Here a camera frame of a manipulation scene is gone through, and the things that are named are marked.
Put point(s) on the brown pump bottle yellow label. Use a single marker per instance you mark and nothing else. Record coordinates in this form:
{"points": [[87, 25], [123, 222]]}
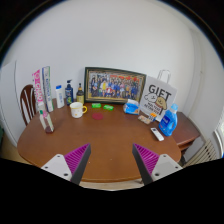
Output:
{"points": [[80, 96]]}

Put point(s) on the white mug with yellow rim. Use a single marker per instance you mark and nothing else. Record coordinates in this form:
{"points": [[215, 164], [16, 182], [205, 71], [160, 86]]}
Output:
{"points": [[76, 110]]}

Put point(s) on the white radiator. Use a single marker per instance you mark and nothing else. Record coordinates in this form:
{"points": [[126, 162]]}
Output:
{"points": [[203, 153]]}

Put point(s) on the dark wooden side table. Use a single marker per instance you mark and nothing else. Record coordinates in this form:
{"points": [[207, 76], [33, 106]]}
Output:
{"points": [[185, 130]]}

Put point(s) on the white lotion bottle blue cap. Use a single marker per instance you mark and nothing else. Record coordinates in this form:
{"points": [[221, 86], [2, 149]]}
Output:
{"points": [[60, 97]]}

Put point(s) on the framed group photo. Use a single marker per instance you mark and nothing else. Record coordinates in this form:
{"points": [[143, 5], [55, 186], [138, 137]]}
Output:
{"points": [[113, 85]]}

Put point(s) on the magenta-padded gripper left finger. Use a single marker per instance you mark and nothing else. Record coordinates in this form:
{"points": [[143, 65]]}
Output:
{"points": [[77, 156]]}

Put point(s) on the pink shuttlecock tube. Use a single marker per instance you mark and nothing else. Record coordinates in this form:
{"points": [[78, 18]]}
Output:
{"points": [[37, 86]]}

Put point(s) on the small snack packets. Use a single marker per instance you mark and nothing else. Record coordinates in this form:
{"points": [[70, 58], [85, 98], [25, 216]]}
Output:
{"points": [[146, 118]]}

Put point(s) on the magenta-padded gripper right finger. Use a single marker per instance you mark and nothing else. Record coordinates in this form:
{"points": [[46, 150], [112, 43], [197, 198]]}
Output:
{"points": [[146, 157]]}

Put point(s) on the white remote control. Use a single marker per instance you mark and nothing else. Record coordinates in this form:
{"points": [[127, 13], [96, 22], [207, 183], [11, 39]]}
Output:
{"points": [[157, 134]]}

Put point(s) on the flat round red coaster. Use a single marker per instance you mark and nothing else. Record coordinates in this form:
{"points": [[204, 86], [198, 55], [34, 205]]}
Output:
{"points": [[97, 116]]}

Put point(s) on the clear green-labelled plastic bottle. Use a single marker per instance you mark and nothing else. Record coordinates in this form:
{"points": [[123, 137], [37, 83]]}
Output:
{"points": [[47, 120]]}

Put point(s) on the dark wooden chair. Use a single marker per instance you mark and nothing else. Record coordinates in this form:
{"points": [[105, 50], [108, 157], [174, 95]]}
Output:
{"points": [[24, 100]]}

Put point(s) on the blue detergent bottle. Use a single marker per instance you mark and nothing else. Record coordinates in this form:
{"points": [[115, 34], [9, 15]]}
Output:
{"points": [[168, 121]]}

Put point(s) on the blue tissue pack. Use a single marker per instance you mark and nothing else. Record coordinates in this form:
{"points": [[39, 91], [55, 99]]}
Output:
{"points": [[131, 108]]}

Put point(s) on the white and blue shuttlecock tube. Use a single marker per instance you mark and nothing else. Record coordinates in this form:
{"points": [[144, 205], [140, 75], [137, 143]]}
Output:
{"points": [[48, 88]]}

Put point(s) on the dark blue pump bottle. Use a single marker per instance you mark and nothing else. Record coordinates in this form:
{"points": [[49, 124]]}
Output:
{"points": [[69, 94]]}

